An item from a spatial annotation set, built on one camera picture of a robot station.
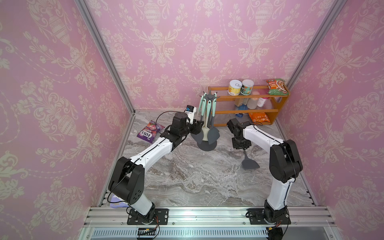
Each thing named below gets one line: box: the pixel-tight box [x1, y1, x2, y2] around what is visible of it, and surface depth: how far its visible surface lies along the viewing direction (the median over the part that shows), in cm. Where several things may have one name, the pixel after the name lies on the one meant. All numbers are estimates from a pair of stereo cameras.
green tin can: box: [240, 79, 255, 96], surface depth 89 cm
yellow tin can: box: [227, 79, 243, 96], surface depth 89 cm
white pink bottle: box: [256, 97, 270, 108], surface depth 99 cm
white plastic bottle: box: [247, 97, 259, 110], surface depth 103 cm
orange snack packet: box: [248, 112, 271, 123], surface depth 115 cm
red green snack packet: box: [266, 78, 289, 96], surface depth 91 cm
